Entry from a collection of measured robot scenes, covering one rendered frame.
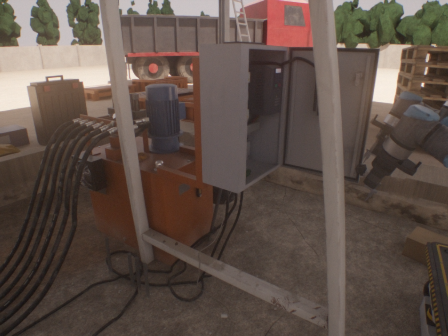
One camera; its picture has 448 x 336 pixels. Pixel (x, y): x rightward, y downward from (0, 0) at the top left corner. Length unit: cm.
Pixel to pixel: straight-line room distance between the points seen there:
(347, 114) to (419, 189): 134
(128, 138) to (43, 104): 191
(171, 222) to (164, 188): 23
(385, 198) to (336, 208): 169
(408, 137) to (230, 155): 65
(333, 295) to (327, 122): 64
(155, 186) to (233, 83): 77
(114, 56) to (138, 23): 805
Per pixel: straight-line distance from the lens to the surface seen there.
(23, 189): 317
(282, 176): 288
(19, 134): 368
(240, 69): 112
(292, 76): 148
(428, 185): 260
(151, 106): 189
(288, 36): 1114
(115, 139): 187
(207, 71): 121
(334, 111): 88
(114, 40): 146
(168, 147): 193
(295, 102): 149
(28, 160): 312
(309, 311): 133
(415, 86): 318
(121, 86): 147
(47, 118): 336
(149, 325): 159
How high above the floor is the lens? 120
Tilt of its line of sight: 21 degrees down
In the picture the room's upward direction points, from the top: straight up
